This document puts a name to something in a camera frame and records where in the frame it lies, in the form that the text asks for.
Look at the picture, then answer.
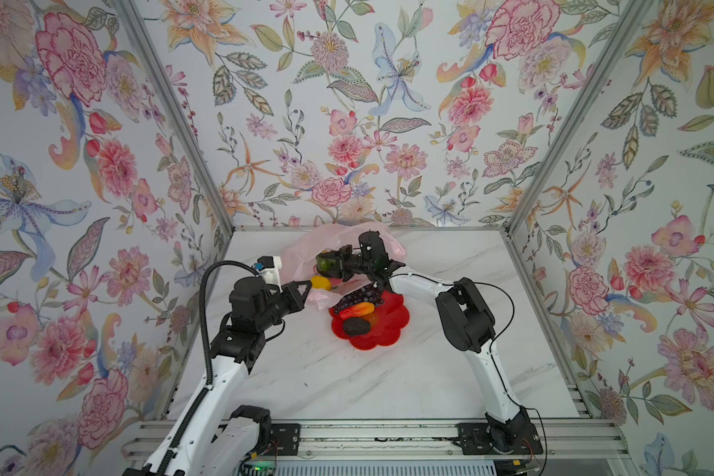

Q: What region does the aluminium corner post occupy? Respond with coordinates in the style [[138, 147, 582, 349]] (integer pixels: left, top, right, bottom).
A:
[[505, 0, 639, 234], [111, 0, 236, 234]]

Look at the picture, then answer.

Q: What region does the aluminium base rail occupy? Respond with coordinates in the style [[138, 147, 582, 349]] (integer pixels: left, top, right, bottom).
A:
[[273, 418, 631, 462]]

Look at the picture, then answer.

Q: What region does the yellow lemon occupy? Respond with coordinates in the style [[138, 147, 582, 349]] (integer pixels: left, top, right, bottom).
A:
[[311, 276, 332, 291]]

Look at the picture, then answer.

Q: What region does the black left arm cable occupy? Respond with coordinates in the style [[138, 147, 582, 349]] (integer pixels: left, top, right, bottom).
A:
[[154, 260, 275, 476]]

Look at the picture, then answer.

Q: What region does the red flower-shaped plate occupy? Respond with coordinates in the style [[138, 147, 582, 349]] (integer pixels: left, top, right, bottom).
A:
[[328, 292, 411, 351]]

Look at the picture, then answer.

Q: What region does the pink plastic bag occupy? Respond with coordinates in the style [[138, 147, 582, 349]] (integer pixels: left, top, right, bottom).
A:
[[280, 222, 407, 311]]

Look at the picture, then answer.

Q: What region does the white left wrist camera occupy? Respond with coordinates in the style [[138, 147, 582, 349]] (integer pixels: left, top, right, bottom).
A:
[[254, 256, 283, 287]]

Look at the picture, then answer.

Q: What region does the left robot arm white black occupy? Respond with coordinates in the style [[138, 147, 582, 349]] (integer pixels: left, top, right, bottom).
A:
[[124, 276, 313, 475]]

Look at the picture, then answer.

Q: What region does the left aluminium corner post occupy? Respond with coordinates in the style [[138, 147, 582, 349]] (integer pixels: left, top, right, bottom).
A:
[[111, 0, 236, 234]]

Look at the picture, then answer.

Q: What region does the right aluminium corner post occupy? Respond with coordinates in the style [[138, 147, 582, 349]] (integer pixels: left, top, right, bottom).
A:
[[505, 0, 639, 234]]

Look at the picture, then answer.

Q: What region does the dark purple grape bunch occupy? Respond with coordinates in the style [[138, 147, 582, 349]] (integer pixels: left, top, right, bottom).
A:
[[332, 285, 384, 313]]

